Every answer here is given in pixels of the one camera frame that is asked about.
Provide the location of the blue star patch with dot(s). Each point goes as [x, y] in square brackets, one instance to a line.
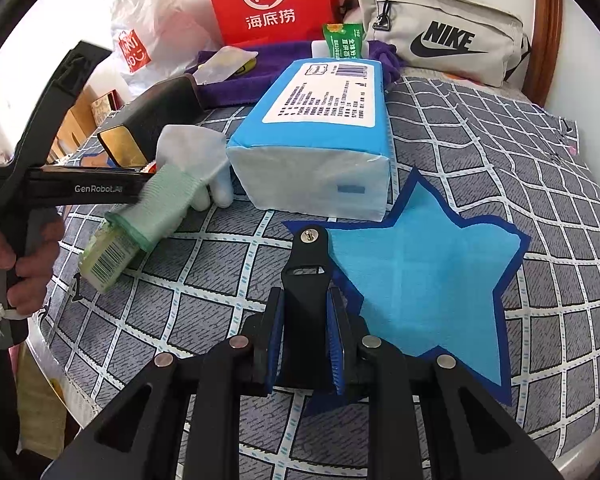
[420, 280]

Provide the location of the person's left hand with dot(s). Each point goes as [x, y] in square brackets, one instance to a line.
[35, 270]

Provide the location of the grey waist bag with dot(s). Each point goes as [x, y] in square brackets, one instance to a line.
[410, 10]

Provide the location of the patterned book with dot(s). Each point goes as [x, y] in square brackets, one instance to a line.
[107, 100]

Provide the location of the brown wooden door frame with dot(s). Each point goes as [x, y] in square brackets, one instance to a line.
[547, 35]

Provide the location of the purple cloth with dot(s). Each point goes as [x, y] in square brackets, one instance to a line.
[230, 92]

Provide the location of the light green wipes packet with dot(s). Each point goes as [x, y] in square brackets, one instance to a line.
[102, 265]

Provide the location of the white plastic shopping bag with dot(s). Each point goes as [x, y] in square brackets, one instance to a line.
[145, 20]

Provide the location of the blue tissue pack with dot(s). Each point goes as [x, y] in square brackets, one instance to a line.
[305, 160]

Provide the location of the brown star patch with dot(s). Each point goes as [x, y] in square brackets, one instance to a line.
[97, 160]

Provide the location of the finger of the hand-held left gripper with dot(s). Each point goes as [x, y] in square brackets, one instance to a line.
[75, 90]

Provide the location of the white glove with green cuff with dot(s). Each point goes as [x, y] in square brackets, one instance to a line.
[195, 155]

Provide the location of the yellow and black cloth item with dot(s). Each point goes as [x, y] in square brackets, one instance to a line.
[250, 66]

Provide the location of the dark green tin box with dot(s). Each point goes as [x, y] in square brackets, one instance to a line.
[160, 110]

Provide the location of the wooden headboard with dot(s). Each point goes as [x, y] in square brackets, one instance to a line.
[75, 130]

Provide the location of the green sachet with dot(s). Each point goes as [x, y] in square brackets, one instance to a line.
[342, 42]

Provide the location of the clear plastic bag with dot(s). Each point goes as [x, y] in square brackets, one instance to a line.
[220, 62]

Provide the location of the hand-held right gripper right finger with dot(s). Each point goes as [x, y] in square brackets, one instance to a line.
[337, 347]

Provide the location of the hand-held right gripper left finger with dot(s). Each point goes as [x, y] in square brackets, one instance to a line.
[275, 342]

